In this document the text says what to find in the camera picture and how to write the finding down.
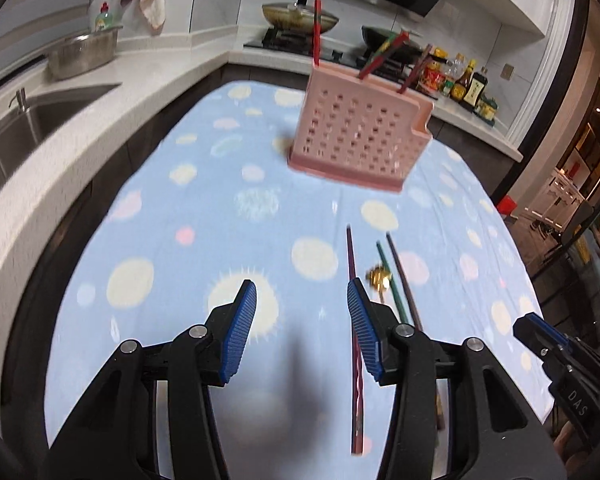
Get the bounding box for black gas stove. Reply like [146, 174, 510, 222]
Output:
[243, 27, 431, 78]

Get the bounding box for red green chopsticks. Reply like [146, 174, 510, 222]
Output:
[362, 31, 412, 81]

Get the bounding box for clear plastic oil bottle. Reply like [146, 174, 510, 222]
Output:
[445, 52, 467, 86]

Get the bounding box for yellow label vinegar bottle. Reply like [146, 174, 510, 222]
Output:
[450, 59, 477, 102]

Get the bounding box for pink perforated utensil holder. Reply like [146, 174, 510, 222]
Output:
[286, 66, 435, 192]

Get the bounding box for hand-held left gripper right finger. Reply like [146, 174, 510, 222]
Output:
[347, 280, 566, 480]

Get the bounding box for black wok with lid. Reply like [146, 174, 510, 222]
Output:
[361, 25, 423, 61]

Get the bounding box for dark brown chopstick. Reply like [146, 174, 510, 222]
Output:
[399, 45, 433, 95]
[386, 231, 425, 332]

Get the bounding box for dark soy sauce bottle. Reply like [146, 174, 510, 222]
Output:
[464, 67, 490, 108]

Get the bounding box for blue polka dot tablecloth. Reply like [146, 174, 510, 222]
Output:
[45, 80, 556, 480]

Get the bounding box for green dish soap bottle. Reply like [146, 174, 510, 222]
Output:
[90, 1, 123, 33]

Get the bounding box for white kitchen counter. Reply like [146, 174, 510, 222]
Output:
[0, 30, 523, 386]

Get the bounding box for olive wok with glass lid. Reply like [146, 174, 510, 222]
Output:
[261, 0, 340, 36]

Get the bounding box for white cabinet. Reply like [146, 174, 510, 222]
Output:
[545, 167, 596, 231]

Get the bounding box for stainless steel bowl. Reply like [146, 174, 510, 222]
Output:
[46, 29, 120, 81]

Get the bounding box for gold flower spoon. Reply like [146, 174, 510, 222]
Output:
[366, 264, 395, 306]

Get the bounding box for purple chopstick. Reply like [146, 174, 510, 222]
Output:
[345, 224, 366, 457]

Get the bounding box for stainless steel sink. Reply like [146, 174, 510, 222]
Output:
[0, 82, 123, 211]

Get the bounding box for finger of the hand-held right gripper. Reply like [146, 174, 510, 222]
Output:
[512, 312, 581, 361]

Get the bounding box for small chrome tap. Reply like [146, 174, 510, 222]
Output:
[7, 87, 31, 113]

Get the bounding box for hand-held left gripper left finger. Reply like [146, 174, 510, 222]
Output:
[42, 280, 257, 480]

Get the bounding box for green chopstick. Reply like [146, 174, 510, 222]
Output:
[375, 241, 412, 325]
[358, 31, 398, 81]

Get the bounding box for red chopstick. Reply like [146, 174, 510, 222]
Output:
[312, 0, 323, 69]

